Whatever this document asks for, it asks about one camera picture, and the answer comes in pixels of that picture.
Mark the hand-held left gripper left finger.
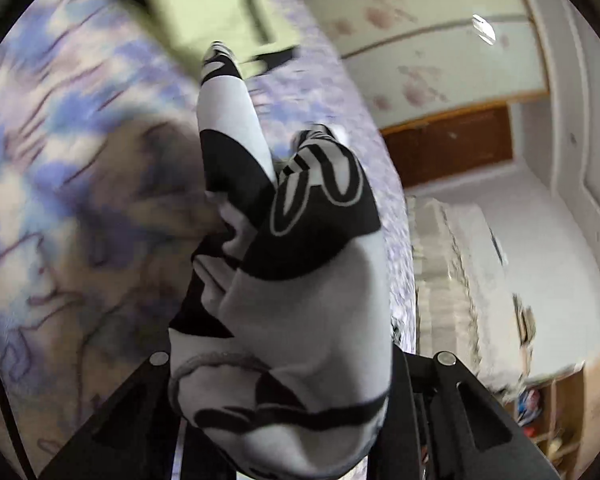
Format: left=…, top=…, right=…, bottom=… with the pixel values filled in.
left=40, top=352, right=182, bottom=480

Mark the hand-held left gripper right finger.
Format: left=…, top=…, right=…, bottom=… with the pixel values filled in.
left=362, top=350, right=563, bottom=480

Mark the white black printed garment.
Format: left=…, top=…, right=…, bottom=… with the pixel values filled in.
left=167, top=42, right=397, bottom=479

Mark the white lace furniture cover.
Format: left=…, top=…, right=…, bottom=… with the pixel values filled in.
left=405, top=195, right=588, bottom=392

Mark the brown wooden panel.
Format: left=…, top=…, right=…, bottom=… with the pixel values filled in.
left=380, top=104, right=516, bottom=189

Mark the purple floral bed sheet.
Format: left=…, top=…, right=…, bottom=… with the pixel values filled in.
left=0, top=0, right=416, bottom=480

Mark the flower print wardrobe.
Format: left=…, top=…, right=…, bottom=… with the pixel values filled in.
left=290, top=0, right=552, bottom=131

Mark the light green garment black trim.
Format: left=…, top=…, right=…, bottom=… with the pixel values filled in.
left=92, top=0, right=301, bottom=86

